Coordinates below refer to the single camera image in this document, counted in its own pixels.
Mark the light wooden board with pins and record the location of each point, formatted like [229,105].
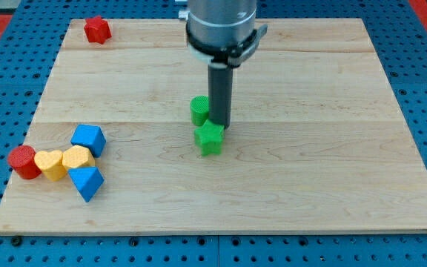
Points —
[317,143]

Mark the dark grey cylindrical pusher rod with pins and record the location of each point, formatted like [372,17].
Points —
[220,80]

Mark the red cylinder block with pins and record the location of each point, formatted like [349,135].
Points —
[22,160]

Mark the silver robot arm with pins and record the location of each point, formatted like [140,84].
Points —
[223,33]

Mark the green star block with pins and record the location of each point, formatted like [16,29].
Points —
[209,138]

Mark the blue cube block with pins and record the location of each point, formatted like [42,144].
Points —
[91,137]

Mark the blue triangle block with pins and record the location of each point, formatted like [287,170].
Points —
[87,181]

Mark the yellow hexagon block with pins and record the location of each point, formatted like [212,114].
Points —
[77,157]

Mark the green circle block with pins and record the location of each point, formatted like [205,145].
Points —
[199,108]

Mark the red star block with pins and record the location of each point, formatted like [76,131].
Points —
[97,30]

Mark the yellow heart block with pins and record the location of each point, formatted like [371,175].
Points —
[50,164]

